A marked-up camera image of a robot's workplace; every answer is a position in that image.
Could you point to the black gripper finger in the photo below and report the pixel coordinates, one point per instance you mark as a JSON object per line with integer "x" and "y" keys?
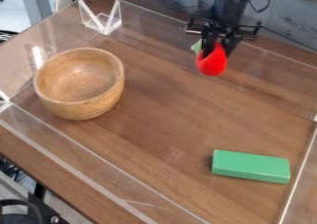
{"x": 231, "y": 43}
{"x": 209, "y": 40}

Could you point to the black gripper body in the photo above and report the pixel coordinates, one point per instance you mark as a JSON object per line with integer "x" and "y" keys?
{"x": 224, "y": 20}

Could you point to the red felt fruit green leaf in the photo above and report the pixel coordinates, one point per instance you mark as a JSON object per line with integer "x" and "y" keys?
{"x": 212, "y": 65}

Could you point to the wooden bowl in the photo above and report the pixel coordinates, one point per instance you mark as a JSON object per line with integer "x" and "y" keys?
{"x": 81, "y": 82}

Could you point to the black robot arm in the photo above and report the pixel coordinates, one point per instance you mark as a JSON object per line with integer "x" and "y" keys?
{"x": 223, "y": 25}

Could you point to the green rectangular block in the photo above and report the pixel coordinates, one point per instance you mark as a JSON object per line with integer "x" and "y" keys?
{"x": 249, "y": 166}

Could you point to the black clamp under table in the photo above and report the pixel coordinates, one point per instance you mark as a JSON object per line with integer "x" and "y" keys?
{"x": 29, "y": 212}

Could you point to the clear acrylic corner bracket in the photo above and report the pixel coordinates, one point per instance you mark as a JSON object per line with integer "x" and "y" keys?
{"x": 105, "y": 23}

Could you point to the clear acrylic tray enclosure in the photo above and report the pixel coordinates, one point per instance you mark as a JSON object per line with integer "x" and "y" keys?
{"x": 134, "y": 167}

